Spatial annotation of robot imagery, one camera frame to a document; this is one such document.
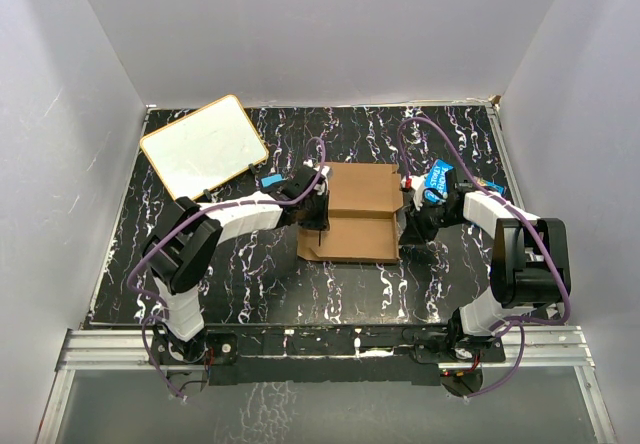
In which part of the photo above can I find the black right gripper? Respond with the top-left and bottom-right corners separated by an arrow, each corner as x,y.
399,196 -> 467,245

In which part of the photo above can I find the brown cardboard paper box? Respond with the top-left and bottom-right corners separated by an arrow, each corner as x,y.
297,162 -> 403,264

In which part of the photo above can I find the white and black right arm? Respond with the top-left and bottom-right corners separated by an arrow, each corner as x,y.
399,170 -> 571,361

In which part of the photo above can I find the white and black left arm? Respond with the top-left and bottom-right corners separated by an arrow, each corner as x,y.
142,161 -> 331,363

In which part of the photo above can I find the small blue eraser block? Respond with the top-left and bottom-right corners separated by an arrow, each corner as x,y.
260,173 -> 284,189

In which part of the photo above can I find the blue treehouse book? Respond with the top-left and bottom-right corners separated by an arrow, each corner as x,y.
423,159 -> 505,203

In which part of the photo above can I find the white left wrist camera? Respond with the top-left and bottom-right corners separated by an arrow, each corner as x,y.
303,159 -> 332,196

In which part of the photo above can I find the white board with wooden frame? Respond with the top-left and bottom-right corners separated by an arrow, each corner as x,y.
140,95 -> 269,200

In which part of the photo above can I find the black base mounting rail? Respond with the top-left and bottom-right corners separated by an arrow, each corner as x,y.
150,321 -> 505,386

